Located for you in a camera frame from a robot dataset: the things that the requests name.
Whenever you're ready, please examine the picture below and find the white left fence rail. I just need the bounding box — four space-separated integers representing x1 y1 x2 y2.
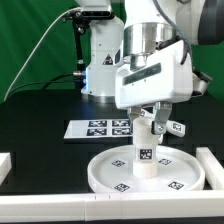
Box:
0 153 12 185

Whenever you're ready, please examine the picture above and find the white front fence rail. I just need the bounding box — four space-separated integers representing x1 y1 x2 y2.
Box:
0 190 224 223

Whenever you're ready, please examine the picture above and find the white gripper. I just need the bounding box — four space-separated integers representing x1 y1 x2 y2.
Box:
115 40 193 135

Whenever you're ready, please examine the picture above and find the white right fence rail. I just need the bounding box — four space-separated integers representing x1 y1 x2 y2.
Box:
196 147 224 190

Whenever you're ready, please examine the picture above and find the black base cable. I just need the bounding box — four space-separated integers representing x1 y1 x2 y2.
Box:
6 71 88 98

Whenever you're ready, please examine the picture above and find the black camera on stand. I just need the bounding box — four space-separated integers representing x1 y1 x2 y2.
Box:
62 6 115 72

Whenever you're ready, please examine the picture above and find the white camera cable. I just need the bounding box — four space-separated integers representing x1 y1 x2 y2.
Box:
2 7 82 103

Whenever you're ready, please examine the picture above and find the white fiducial marker sheet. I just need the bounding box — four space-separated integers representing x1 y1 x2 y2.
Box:
64 119 132 140

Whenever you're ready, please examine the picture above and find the white cross-shaped table base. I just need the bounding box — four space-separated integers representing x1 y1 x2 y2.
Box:
141 109 186 137

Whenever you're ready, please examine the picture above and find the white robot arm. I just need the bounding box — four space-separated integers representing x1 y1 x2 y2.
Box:
73 0 224 134

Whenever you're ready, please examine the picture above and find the white fence rail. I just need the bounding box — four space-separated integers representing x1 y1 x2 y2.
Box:
0 190 224 223
0 153 12 185
196 147 224 190

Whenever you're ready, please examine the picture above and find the white round table top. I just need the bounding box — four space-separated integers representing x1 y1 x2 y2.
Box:
87 145 205 193

